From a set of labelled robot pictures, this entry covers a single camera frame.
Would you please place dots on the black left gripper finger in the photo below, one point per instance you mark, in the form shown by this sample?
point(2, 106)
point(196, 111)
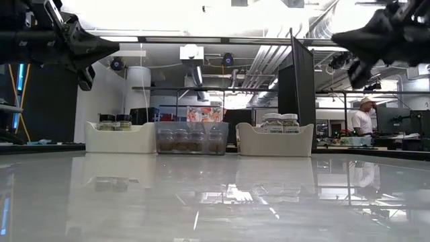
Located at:
point(90, 48)

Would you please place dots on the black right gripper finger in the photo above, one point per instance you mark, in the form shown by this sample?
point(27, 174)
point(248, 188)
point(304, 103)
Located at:
point(366, 40)

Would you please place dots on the round black blue device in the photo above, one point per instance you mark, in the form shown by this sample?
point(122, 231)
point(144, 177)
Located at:
point(117, 64)
point(227, 60)

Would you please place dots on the blue light strip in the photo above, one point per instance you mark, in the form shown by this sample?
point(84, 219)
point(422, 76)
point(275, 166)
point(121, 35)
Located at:
point(21, 94)

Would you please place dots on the white cylinder tank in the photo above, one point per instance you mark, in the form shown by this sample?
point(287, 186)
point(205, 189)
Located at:
point(137, 87)

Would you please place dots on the black-lid glass spice jar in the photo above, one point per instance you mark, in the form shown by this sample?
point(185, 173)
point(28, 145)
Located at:
point(123, 123)
point(107, 123)

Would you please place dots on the black partition panel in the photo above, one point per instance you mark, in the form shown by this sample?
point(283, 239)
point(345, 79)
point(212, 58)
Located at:
point(302, 84)

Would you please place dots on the person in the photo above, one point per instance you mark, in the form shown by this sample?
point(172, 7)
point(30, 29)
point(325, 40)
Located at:
point(363, 121)

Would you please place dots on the black computer monitor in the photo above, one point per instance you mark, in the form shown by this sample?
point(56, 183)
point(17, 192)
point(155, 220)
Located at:
point(393, 119)

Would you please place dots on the blue cloth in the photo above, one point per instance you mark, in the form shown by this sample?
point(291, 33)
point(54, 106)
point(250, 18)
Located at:
point(39, 142)

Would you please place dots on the white plastic bin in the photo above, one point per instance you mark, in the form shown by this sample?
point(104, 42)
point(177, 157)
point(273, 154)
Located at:
point(275, 144)
point(117, 141)

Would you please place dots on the black desk equipment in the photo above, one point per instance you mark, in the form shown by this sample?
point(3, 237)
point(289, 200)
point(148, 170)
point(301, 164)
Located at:
point(420, 131)

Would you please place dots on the white box fixture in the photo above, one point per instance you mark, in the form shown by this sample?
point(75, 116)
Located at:
point(191, 53)

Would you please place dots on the pale green tub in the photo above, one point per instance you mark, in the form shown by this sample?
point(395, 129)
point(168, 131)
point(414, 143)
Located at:
point(356, 141)

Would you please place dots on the grey translucent plastic bin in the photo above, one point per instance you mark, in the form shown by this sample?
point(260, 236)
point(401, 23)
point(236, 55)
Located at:
point(188, 125)

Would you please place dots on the floral print picture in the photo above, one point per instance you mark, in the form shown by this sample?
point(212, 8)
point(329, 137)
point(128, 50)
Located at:
point(203, 115)

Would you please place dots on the dark screen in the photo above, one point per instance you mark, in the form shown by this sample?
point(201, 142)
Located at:
point(236, 117)

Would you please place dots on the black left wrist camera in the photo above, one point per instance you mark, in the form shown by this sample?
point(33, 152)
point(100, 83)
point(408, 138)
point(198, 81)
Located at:
point(86, 79)

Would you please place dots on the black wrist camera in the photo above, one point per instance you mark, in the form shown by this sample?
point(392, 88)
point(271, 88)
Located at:
point(86, 79)
point(358, 74)

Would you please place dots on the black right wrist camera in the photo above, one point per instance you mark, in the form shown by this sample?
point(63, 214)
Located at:
point(358, 74)

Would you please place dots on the black overhead camera cluster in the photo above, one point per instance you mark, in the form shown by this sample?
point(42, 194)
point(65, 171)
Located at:
point(337, 62)

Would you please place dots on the black horizontal rail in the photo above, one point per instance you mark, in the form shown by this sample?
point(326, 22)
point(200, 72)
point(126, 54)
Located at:
point(201, 88)

